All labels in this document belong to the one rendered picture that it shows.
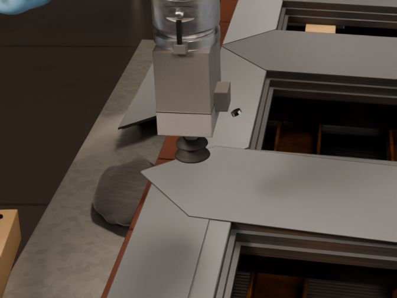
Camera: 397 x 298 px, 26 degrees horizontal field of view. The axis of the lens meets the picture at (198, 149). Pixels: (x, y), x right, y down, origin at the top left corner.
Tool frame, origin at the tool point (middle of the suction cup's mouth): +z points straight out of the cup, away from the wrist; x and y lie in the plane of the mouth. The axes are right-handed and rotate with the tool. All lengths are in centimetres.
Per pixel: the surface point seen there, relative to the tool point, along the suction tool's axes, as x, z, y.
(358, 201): -20.2, 9.9, 7.0
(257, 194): -7.2, 9.4, 6.6
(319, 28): -13, 13, 75
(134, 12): 77, 89, 282
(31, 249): 28.1, 25.6, 12.8
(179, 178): 3.5, 8.9, 8.6
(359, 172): -20.4, 9.8, 14.2
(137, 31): 71, 89, 260
